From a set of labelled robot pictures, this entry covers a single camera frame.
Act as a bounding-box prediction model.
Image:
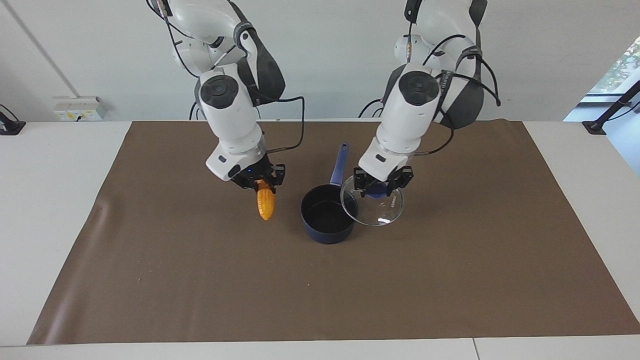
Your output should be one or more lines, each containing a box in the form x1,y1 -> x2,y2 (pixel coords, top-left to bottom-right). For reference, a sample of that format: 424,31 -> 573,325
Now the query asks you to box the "black arm gripper cable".
255,95 -> 306,153
415,34 -> 502,156

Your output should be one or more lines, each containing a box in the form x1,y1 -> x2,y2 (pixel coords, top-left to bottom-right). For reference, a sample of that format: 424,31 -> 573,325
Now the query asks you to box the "black right arm gripper cable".
255,95 -> 306,153

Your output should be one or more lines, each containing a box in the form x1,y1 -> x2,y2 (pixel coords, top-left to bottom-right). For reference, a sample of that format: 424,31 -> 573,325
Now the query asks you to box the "blue saucepan with handle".
300,143 -> 360,245

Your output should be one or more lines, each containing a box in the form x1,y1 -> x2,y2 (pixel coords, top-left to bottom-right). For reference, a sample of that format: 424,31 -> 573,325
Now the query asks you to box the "yellow corn cob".
256,180 -> 276,221

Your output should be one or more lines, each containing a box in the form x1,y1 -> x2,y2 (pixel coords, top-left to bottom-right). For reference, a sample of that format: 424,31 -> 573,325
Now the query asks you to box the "window with green view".
587,36 -> 640,97

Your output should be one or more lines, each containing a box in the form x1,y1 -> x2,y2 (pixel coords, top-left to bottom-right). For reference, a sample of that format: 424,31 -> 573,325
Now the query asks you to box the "black left arm gripper cable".
415,34 -> 502,156

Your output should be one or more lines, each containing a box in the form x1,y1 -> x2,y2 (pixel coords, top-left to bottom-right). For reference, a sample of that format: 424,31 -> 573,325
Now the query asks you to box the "glass lid with blue knob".
340,175 -> 404,227

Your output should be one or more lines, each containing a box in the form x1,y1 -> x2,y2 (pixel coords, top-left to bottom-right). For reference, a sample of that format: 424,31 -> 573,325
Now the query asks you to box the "white wall socket box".
52,96 -> 108,122

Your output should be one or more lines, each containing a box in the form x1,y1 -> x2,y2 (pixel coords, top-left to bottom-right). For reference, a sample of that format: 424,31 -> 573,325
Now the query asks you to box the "brown table mat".
26,119 -> 640,346

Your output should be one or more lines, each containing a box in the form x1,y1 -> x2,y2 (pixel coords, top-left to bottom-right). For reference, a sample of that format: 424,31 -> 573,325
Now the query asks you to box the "black left arm base cable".
357,98 -> 384,120

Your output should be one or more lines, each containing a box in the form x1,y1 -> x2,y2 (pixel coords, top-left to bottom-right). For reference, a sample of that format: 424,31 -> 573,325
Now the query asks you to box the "black clamp stand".
0,103 -> 27,136

